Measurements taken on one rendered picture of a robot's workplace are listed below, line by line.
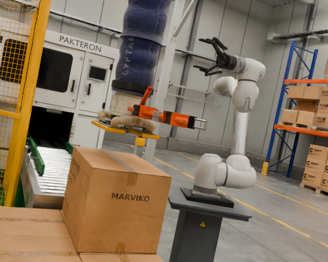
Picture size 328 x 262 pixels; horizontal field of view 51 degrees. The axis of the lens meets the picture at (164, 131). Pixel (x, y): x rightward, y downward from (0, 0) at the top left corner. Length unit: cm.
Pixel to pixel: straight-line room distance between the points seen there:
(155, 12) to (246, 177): 115
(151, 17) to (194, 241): 136
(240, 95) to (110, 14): 994
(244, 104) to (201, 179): 61
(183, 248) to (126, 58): 121
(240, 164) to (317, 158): 774
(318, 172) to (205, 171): 782
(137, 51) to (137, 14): 18
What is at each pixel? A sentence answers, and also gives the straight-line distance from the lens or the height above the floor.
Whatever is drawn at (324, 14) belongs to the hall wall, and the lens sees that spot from 1299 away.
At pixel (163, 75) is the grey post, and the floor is 184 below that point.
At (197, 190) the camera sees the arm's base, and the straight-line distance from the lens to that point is 223.
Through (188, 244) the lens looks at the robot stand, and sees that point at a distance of 226.
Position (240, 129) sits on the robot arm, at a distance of 236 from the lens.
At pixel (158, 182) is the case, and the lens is 169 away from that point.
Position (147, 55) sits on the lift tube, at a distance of 182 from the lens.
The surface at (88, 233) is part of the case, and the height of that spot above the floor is 64.
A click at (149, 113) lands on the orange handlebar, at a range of 151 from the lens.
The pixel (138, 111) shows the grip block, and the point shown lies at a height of 123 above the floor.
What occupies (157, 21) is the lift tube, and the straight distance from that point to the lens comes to 185.
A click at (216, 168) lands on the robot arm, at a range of 221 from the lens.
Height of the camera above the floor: 124
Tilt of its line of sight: 3 degrees down
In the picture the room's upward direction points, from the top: 11 degrees clockwise
